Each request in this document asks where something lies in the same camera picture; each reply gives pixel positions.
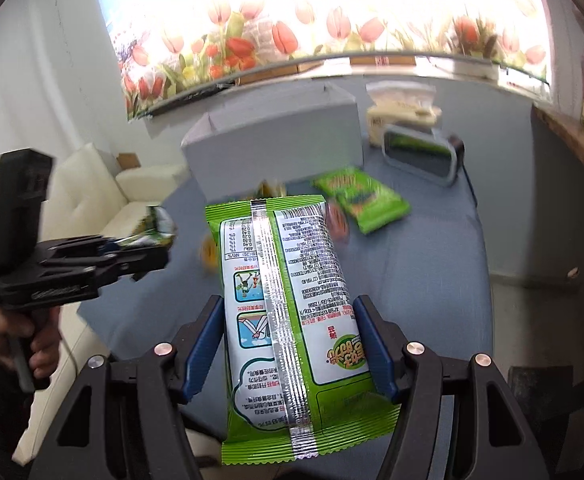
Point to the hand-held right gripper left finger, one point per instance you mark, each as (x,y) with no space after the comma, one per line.
(204,355)

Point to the small green packet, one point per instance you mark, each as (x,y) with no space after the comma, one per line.
(154,227)

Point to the yellow jelly cup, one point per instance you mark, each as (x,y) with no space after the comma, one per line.
(209,256)

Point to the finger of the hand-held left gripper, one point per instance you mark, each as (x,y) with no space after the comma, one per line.
(77,249)
(122,265)

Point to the small yellow snack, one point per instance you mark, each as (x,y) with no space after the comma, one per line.
(270,188)

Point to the person's left hand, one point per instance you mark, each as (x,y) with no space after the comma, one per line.
(47,342)

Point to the pink jelly cup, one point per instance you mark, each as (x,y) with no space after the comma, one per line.
(337,220)

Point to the tissue pack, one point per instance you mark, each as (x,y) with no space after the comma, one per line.
(401,110)

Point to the cream sofa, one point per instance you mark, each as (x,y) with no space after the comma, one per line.
(122,195)

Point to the blue table cloth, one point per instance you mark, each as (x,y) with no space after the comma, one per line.
(421,280)

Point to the white cardboard box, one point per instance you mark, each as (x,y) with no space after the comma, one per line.
(272,145)

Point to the brown cardboard piece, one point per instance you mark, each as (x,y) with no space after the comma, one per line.
(128,160)

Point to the tulip print window blind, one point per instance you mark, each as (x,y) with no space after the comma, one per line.
(272,25)

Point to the large green snack packet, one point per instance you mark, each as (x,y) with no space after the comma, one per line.
(292,320)

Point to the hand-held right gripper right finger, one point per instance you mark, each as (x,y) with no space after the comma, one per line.
(375,355)

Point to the grey speaker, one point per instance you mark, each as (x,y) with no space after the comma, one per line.
(419,155)

